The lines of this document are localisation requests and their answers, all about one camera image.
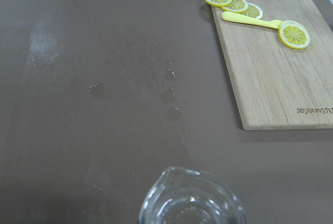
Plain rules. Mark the lower lemon slice under knife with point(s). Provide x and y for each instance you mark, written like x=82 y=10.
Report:
x=292 y=22

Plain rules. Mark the wooden cutting board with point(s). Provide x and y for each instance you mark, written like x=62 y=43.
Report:
x=277 y=87

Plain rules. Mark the middle lemon slice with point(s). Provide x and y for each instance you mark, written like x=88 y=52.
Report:
x=236 y=6

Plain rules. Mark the yellow plastic knife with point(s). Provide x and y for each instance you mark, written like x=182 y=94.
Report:
x=239 y=18

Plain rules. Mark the clear glass measuring cup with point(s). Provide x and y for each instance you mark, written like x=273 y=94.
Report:
x=182 y=195

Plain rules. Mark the top lemon slice on knife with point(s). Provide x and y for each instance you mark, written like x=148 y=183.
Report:
x=294 y=36

